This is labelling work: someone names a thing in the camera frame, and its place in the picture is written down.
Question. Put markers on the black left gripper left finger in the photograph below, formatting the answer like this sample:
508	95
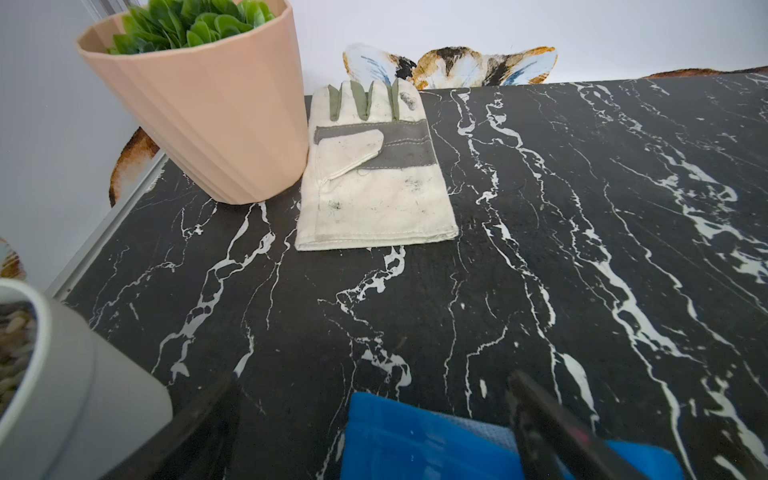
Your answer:
196	444

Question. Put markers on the blue rubber boot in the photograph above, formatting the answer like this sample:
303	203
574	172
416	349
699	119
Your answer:
386	439

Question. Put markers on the small white plant pot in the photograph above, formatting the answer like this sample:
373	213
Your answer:
82	406

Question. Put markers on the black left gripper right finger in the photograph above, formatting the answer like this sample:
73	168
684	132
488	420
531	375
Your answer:
551	441

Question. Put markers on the pink ribbed plant pot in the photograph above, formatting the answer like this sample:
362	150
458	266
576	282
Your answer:
230	114

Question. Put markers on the green plant in pink pot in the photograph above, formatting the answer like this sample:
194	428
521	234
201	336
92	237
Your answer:
167	25

